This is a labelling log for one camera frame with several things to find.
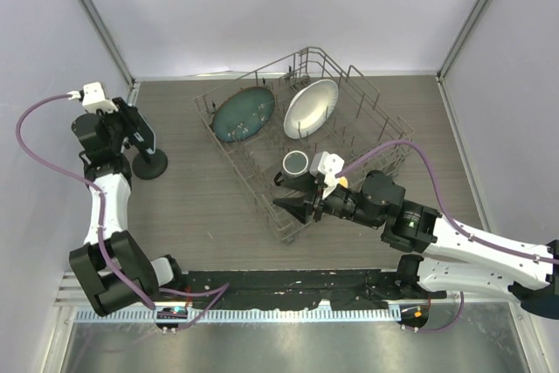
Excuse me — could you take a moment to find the yellow cup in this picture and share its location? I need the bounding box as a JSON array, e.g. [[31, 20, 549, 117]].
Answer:
[[339, 176, 349, 188]]

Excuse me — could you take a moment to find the white ceramic plate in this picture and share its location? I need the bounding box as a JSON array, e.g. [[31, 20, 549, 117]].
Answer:
[[283, 79, 339, 140]]

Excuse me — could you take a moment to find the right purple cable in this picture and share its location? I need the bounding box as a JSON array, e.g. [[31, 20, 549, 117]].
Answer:
[[340, 140, 559, 334]]

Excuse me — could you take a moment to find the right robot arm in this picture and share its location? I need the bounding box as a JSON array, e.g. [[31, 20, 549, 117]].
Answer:
[[273, 170, 558, 320]]

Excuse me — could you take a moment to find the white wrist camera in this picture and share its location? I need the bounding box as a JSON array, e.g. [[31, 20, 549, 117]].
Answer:
[[68, 82, 118, 114], [309, 151, 345, 187]]

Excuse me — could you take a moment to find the purple cable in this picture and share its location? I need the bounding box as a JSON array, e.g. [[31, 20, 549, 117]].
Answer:
[[340, 140, 559, 334], [16, 92, 231, 330]]

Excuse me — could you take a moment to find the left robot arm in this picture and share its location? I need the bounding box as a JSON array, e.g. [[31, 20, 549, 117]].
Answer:
[[69, 98, 186, 316]]

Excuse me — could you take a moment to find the grey wire dish rack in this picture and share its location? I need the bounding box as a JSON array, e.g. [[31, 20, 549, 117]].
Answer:
[[195, 46, 414, 243]]

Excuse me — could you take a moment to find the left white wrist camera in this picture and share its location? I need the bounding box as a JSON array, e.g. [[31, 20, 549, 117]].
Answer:
[[68, 82, 118, 114]]

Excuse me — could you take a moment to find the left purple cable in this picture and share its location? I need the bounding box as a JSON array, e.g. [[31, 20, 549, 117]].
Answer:
[[16, 92, 231, 330]]

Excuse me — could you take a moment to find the dark green mug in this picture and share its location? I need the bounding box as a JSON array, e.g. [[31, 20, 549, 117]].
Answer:
[[273, 150, 309, 186]]

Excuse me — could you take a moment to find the light blue smartphone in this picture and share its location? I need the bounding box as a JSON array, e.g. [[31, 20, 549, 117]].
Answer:
[[135, 111, 156, 155]]

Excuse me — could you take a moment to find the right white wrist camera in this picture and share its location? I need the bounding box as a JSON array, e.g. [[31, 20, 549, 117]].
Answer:
[[309, 151, 345, 187]]

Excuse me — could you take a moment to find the teal ceramic plate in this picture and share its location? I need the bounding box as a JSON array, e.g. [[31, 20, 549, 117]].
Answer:
[[211, 86, 276, 142]]

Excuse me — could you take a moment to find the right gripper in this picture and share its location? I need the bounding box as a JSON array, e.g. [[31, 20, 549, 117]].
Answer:
[[273, 170, 383, 230]]

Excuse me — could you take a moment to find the white slotted cable duct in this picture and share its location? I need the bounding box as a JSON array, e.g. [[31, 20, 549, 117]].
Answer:
[[73, 305, 401, 324]]

